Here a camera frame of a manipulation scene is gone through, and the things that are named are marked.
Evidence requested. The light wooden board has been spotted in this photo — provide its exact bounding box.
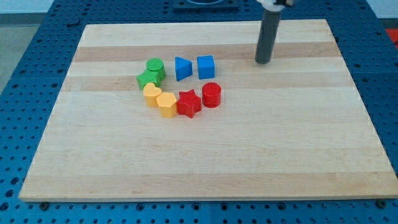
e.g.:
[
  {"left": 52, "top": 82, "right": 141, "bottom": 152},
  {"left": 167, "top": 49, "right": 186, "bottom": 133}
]
[{"left": 19, "top": 19, "right": 397, "bottom": 202}]

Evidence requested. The yellow heart block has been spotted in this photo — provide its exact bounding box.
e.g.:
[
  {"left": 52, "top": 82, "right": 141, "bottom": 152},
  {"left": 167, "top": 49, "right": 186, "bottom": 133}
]
[{"left": 143, "top": 83, "right": 162, "bottom": 108}]

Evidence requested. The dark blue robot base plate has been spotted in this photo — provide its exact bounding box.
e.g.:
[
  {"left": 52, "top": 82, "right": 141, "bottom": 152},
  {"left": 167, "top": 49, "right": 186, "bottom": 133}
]
[{"left": 172, "top": 0, "right": 239, "bottom": 11}]

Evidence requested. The red cylinder block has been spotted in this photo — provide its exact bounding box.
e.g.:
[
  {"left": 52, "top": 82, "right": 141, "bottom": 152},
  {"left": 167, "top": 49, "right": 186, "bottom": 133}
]
[{"left": 202, "top": 82, "right": 221, "bottom": 108}]

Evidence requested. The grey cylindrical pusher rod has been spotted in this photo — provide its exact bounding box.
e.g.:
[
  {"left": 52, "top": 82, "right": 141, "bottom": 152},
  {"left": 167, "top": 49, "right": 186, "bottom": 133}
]
[{"left": 255, "top": 9, "right": 282, "bottom": 64}]

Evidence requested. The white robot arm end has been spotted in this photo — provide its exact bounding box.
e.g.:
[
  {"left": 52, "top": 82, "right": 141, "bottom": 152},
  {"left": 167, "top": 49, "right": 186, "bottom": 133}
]
[{"left": 256, "top": 0, "right": 295, "bottom": 12}]

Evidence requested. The blue triangle block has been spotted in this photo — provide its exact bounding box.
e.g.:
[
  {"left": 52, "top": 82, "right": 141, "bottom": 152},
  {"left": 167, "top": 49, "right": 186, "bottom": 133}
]
[{"left": 175, "top": 57, "right": 193, "bottom": 81}]

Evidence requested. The red star block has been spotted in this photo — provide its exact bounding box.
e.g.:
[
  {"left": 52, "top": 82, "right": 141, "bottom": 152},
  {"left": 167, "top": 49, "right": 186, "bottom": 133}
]
[{"left": 177, "top": 89, "right": 201, "bottom": 118}]

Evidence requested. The blue cube block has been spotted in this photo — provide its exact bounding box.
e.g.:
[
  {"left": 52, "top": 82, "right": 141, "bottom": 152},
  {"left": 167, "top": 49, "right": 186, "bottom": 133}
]
[{"left": 197, "top": 55, "right": 215, "bottom": 80}]

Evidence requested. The yellow pentagon block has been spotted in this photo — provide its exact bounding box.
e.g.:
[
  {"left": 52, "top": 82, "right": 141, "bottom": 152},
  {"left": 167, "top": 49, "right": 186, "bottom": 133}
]
[{"left": 156, "top": 92, "right": 177, "bottom": 118}]

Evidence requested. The green cylinder block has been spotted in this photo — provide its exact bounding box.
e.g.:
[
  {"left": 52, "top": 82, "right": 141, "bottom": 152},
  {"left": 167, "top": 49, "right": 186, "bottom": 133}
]
[{"left": 146, "top": 58, "right": 166, "bottom": 81}]

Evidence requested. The green star block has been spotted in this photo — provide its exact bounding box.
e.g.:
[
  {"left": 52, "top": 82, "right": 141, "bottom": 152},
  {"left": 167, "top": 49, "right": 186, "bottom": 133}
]
[{"left": 136, "top": 70, "right": 161, "bottom": 90}]

